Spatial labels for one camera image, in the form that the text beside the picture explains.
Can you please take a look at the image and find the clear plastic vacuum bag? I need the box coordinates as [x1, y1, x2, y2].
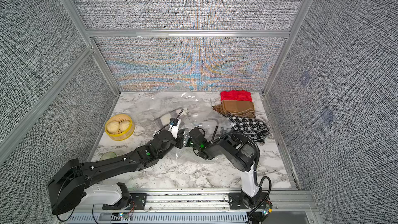
[144, 84, 234, 164]

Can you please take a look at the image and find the brown striped fringed scarf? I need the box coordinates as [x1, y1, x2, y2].
[212, 101, 256, 118]

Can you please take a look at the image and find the black white houndstooth scarf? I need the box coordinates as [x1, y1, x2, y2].
[227, 116, 270, 144]

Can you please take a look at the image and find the red knitted scarf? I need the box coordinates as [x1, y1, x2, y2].
[220, 90, 252, 102]

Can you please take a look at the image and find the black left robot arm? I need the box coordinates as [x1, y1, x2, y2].
[48, 130, 184, 215]

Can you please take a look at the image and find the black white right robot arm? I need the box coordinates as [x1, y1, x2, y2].
[186, 128, 272, 209]

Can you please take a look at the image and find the grey cream plaid scarf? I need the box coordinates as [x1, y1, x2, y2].
[154, 107, 188, 128]

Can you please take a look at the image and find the white steamed bun right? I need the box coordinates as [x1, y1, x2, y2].
[119, 120, 131, 132]

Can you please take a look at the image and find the white steamed bun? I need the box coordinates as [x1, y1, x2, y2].
[106, 120, 120, 134]
[119, 120, 131, 132]

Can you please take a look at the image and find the yellow rimmed bamboo steamer basket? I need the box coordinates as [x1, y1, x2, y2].
[105, 114, 135, 141]

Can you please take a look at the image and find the white steamed bun left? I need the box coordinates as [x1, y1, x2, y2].
[106, 120, 120, 134]

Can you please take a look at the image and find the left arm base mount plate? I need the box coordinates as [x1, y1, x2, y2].
[102, 193, 148, 210]

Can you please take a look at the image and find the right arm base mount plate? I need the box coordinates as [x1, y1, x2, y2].
[228, 191, 272, 209]

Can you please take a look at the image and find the aluminium front rail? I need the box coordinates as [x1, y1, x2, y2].
[57, 189, 318, 214]

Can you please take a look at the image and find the aluminium frame corner post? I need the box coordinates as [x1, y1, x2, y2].
[60, 0, 121, 97]

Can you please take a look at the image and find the aluminium right corner post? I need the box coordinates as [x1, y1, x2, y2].
[262, 0, 313, 96]

